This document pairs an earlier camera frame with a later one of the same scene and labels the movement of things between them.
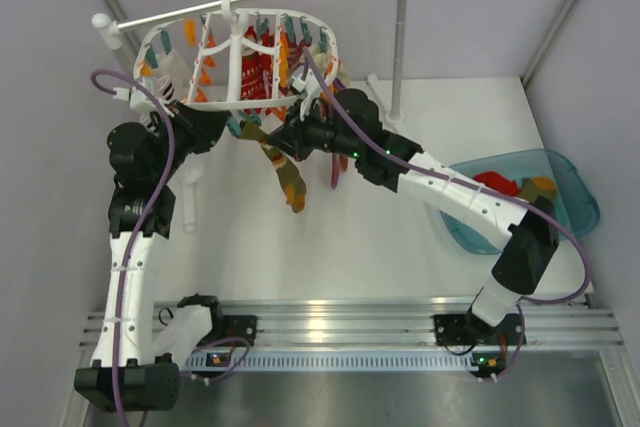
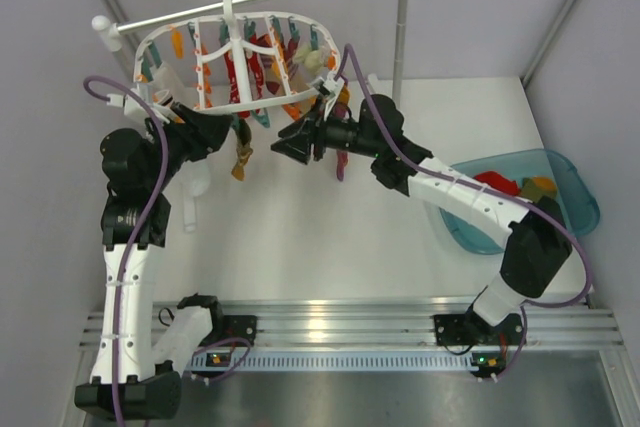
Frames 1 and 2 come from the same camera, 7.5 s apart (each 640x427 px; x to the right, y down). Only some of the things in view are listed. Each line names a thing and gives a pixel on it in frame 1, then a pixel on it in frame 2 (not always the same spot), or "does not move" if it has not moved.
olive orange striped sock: x=291 y=183 to x=244 y=149
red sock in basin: x=498 y=182 does not move
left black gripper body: x=188 y=136 does not move
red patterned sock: x=256 y=79 to x=256 y=72
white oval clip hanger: x=237 y=57 does not move
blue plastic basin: x=576 y=203 does not move
